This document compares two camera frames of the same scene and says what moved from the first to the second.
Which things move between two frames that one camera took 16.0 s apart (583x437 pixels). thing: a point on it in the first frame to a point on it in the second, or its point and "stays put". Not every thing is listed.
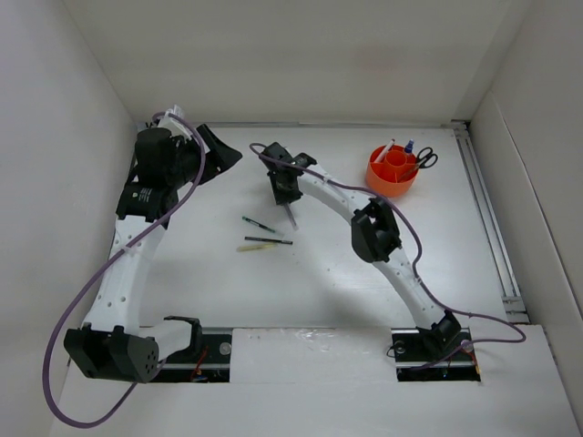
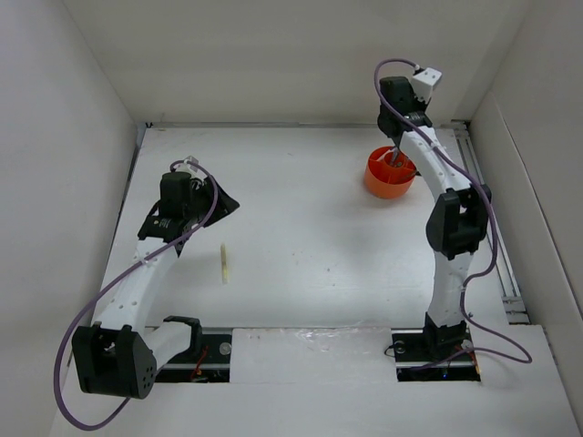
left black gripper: x=223 y=157 to x=225 y=207
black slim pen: x=269 y=239 to x=393 y=157
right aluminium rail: x=511 y=297 stays put
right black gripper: x=283 y=197 to x=420 y=103
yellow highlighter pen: x=253 y=247 to x=224 y=267
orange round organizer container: x=394 y=174 stays put
